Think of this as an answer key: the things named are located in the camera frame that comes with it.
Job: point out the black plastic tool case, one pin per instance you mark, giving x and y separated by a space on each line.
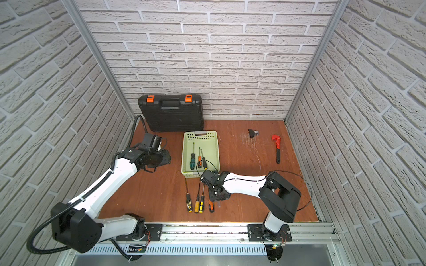
172 113

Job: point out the small orange screwdriver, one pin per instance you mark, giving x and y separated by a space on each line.
199 161

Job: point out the yellow handle black screwdriver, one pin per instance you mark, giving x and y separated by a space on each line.
197 203

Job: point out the red pipe wrench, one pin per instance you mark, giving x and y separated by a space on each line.
277 140

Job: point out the small black metal part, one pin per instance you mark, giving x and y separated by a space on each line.
252 133

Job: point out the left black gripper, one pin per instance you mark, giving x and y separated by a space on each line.
159 158

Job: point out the light green plastic bin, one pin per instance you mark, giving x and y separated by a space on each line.
208 142

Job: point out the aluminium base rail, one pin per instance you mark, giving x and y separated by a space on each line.
221 244

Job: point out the black yellow button screwdriver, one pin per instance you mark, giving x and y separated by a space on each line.
201 206

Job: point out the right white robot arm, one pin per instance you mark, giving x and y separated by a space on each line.
279 195

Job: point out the black yellow slanted screwdriver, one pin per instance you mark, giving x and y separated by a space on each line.
189 205

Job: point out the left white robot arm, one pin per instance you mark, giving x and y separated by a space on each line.
77 224

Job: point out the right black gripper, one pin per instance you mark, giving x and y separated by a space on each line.
212 197

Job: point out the black yellow short screwdriver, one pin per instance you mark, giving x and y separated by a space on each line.
203 159

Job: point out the green black screwdriver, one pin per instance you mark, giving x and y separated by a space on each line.
192 159

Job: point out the orange handle screwdriver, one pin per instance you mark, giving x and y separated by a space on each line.
211 206

